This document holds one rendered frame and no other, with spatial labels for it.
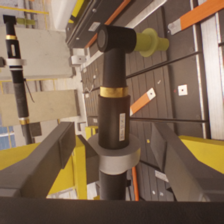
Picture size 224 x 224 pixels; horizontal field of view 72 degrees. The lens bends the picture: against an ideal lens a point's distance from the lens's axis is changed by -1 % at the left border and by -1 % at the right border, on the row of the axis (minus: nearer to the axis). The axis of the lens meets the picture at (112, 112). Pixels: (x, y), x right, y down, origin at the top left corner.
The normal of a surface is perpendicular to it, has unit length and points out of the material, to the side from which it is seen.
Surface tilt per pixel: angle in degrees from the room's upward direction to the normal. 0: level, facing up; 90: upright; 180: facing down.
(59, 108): 90
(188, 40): 0
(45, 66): 90
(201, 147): 0
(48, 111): 90
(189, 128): 0
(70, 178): 90
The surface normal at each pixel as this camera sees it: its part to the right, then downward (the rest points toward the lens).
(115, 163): 0.04, 0.29
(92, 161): 0.48, 0.25
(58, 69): 0.47, 0.00
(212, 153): -0.88, 0.13
